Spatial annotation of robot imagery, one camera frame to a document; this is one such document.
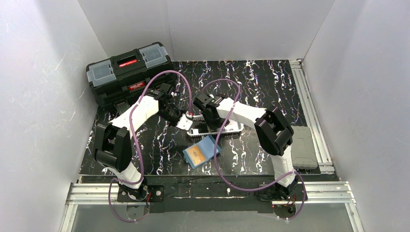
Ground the white plastic basket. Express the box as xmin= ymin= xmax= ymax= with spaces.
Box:
xmin=187 ymin=115 xmax=244 ymax=137

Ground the blue leather card holder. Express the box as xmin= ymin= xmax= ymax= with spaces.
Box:
xmin=183 ymin=135 xmax=222 ymax=169

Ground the orange credit card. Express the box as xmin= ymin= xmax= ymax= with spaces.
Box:
xmin=187 ymin=145 xmax=206 ymax=166

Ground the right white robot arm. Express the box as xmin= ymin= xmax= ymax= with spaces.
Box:
xmin=193 ymin=93 xmax=298 ymax=199

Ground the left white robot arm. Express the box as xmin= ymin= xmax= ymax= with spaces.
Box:
xmin=92 ymin=83 xmax=192 ymax=201

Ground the black red toolbox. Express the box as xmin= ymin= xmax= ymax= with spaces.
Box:
xmin=86 ymin=42 xmax=174 ymax=114

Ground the grey flat case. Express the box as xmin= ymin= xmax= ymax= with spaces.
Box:
xmin=291 ymin=126 xmax=318 ymax=170

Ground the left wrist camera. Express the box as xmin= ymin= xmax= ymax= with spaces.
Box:
xmin=176 ymin=114 xmax=193 ymax=131

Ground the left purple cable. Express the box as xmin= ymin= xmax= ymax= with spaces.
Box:
xmin=108 ymin=70 xmax=194 ymax=223

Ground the aluminium frame rail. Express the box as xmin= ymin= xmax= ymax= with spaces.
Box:
xmin=60 ymin=59 xmax=364 ymax=232

